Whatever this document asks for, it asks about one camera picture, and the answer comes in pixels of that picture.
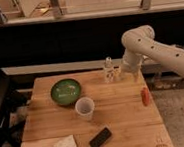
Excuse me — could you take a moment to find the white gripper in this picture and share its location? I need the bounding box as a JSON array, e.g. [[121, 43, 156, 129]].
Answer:
[[120, 50, 143, 82]]

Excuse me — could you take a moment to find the green ceramic bowl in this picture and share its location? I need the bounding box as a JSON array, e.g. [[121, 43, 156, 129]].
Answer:
[[50, 78, 82, 106]]

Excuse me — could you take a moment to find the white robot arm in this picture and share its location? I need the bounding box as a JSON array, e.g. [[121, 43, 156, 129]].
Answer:
[[121, 25, 184, 77]]

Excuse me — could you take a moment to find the orange red carrot toy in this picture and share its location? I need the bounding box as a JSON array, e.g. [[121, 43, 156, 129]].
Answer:
[[140, 88, 150, 106]]

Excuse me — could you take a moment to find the long grey shelf bench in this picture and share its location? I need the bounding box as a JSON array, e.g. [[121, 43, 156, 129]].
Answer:
[[2, 57, 123, 81]]

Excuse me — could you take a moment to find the white paper cup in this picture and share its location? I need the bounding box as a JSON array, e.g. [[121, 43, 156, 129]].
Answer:
[[75, 97, 95, 121]]

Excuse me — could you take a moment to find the black rectangular block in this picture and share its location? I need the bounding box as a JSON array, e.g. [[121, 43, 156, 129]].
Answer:
[[89, 128, 112, 147]]

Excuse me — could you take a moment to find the beige sponge block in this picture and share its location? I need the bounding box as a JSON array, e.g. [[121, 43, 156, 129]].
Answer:
[[53, 135, 77, 147]]

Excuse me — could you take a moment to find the dark chair at left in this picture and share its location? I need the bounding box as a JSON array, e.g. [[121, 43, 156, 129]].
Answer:
[[0, 75, 27, 147]]

